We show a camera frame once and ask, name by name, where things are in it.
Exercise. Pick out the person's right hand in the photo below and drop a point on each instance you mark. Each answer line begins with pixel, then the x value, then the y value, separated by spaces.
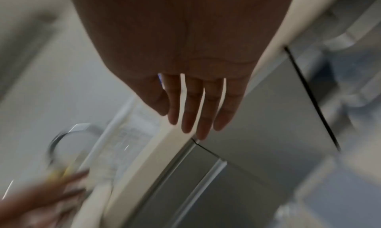
pixel 184 38

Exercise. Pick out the person's left hand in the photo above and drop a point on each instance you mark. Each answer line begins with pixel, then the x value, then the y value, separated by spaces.
pixel 32 203

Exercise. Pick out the chrome faucet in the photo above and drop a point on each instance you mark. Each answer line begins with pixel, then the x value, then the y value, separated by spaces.
pixel 74 132

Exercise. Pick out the large grey cabinet door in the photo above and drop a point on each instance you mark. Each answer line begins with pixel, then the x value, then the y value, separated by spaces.
pixel 268 118

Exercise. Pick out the narrow grey cabinet door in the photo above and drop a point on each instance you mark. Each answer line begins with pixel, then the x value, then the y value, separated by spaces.
pixel 330 81

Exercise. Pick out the grey cabinet drawer front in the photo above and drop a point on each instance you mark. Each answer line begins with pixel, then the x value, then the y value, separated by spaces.
pixel 208 194

